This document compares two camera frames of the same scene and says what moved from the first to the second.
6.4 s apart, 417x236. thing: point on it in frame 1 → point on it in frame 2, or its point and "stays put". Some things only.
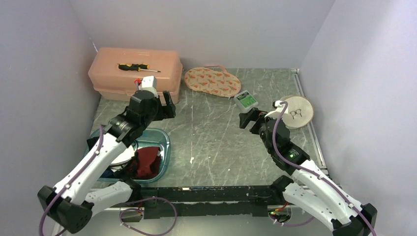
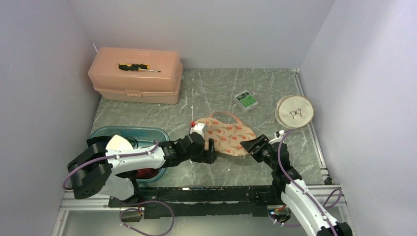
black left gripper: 168,110 → 208,156
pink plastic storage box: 113,83 stays put
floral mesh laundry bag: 214,80 → 228,130
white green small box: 245,101 stays put
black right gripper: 246,117 → 250,146
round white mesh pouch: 300,111 stays put
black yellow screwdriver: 137,67 stays put
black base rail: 226,200 stays put
